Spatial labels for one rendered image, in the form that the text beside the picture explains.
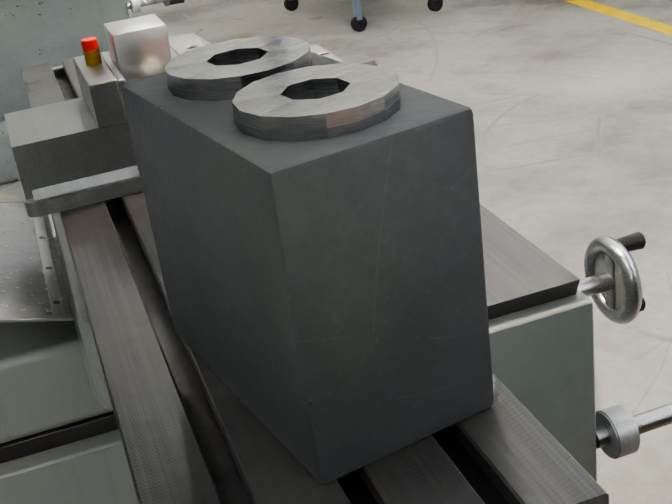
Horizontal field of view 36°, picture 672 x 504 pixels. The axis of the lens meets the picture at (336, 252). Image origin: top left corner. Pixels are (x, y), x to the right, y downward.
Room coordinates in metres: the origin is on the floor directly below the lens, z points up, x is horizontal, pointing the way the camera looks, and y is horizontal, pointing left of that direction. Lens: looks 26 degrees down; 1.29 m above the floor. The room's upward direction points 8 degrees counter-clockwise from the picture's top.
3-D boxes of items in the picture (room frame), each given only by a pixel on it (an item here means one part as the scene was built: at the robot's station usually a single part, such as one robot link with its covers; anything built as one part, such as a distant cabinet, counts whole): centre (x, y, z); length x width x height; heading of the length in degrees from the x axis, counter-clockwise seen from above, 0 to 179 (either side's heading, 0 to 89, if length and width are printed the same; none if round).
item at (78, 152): (1.04, 0.14, 0.99); 0.35 x 0.15 x 0.11; 106
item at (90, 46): (1.03, 0.21, 1.06); 0.02 x 0.02 x 0.03
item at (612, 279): (1.17, -0.31, 0.63); 0.16 x 0.12 x 0.12; 106
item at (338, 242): (0.58, 0.02, 1.03); 0.22 x 0.12 x 0.20; 26
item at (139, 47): (1.03, 0.16, 1.05); 0.06 x 0.05 x 0.06; 16
